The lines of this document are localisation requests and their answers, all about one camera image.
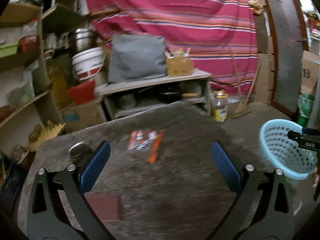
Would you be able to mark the light blue plastic basket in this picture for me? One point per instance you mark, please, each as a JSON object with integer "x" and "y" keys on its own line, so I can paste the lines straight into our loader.
{"x": 296, "y": 163}

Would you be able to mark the red striped hanging cloth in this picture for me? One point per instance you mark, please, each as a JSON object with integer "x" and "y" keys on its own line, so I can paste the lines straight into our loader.
{"x": 220, "y": 35}

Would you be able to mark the yellow label oil bottle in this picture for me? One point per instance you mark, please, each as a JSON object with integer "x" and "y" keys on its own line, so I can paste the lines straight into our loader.
{"x": 220, "y": 106}

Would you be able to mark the grey cloth covered appliance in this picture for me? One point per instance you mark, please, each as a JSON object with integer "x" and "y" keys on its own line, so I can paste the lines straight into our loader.
{"x": 136, "y": 57}

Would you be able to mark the broom with wooden handle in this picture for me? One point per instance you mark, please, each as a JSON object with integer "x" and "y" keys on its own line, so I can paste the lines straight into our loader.
{"x": 243, "y": 107}

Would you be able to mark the black cylindrical can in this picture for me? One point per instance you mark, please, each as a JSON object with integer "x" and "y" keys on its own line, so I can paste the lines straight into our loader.
{"x": 79, "y": 151}

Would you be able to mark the white plastic bucket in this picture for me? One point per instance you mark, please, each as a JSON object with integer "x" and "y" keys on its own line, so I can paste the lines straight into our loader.
{"x": 88, "y": 63}

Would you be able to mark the orange snack wrapper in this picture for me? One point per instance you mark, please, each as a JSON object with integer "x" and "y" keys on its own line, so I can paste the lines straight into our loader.
{"x": 146, "y": 141}

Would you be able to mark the yellow egg tray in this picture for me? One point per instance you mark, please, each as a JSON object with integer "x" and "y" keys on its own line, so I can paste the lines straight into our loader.
{"x": 45, "y": 134}

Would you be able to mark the steel cooking pot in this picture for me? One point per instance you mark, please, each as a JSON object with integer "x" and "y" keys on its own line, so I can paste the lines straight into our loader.
{"x": 83, "y": 39}

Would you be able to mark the wooden utensil holder box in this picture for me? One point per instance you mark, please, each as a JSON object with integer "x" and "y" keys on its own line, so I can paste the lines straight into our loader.
{"x": 178, "y": 63}

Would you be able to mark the red plastic basket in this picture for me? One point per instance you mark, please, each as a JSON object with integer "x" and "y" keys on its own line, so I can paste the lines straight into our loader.
{"x": 82, "y": 93}

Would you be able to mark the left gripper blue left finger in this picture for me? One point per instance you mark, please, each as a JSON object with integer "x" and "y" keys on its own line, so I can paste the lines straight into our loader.
{"x": 46, "y": 217}

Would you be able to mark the green plastic tray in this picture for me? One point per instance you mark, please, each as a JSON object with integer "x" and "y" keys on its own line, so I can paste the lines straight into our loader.
{"x": 8, "y": 49}

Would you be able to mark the maroon scouring pad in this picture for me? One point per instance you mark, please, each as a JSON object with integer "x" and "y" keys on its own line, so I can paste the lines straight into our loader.
{"x": 107, "y": 207}

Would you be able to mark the grey wooden door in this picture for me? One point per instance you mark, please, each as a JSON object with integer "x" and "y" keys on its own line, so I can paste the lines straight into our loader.
{"x": 288, "y": 32}

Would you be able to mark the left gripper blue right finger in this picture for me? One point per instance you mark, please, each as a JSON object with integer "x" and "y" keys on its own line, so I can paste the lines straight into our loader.
{"x": 262, "y": 208}

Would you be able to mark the low wooden cabinet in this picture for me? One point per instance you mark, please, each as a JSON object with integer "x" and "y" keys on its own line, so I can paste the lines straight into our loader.
{"x": 132, "y": 97}

